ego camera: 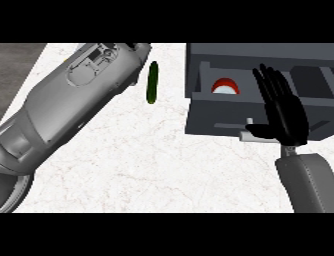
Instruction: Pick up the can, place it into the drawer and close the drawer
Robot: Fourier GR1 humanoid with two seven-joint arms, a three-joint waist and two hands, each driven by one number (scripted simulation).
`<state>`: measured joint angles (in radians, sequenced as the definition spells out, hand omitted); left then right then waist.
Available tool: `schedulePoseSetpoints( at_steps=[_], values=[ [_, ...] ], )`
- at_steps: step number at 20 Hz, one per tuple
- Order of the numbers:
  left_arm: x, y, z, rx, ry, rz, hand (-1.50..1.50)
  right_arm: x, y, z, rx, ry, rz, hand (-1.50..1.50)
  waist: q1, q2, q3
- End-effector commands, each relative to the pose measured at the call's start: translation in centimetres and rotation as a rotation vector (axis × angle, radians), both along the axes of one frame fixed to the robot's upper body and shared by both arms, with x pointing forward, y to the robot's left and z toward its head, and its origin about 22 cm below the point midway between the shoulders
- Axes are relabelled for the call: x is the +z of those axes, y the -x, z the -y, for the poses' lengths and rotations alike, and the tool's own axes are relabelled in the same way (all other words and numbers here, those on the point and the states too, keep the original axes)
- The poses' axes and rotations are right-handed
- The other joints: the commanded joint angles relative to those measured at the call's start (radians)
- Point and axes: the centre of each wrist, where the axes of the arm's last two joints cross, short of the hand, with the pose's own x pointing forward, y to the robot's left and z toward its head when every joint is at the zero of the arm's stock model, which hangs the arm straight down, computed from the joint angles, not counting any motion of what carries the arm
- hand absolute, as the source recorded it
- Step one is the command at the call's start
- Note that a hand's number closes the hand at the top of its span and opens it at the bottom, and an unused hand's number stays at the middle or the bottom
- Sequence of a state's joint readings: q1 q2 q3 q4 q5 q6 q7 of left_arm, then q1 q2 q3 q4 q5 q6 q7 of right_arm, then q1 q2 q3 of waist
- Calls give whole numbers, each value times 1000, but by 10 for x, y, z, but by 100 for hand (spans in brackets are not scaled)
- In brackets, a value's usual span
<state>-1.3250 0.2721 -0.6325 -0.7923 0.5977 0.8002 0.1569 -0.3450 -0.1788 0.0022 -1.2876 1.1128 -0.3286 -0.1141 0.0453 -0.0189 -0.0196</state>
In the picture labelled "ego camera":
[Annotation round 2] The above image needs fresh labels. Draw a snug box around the dark grey drawer front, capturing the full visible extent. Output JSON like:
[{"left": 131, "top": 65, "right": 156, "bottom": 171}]
[{"left": 183, "top": 91, "right": 334, "bottom": 141}]

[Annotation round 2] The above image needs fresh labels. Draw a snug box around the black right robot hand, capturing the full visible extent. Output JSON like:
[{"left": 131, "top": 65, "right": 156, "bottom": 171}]
[{"left": 243, "top": 63, "right": 310, "bottom": 147}]

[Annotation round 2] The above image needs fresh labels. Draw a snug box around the dark grey drawer box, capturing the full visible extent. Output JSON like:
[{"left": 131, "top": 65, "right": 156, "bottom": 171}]
[{"left": 194, "top": 61, "right": 334, "bottom": 101}]

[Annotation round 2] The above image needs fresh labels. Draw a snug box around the pale grey drawer handle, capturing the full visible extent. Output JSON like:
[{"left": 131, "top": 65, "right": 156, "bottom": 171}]
[{"left": 212, "top": 117, "right": 280, "bottom": 144}]

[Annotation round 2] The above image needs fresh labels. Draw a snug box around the red can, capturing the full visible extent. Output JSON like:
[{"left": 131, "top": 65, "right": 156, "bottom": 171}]
[{"left": 209, "top": 77, "right": 242, "bottom": 96}]

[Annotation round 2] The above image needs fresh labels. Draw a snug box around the green cucumber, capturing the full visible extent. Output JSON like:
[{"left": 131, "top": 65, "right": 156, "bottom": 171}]
[{"left": 144, "top": 60, "right": 159, "bottom": 105}]

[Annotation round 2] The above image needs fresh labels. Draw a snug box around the dark grey cabinet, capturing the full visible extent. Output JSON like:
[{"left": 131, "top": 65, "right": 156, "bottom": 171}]
[{"left": 184, "top": 43, "right": 334, "bottom": 100}]

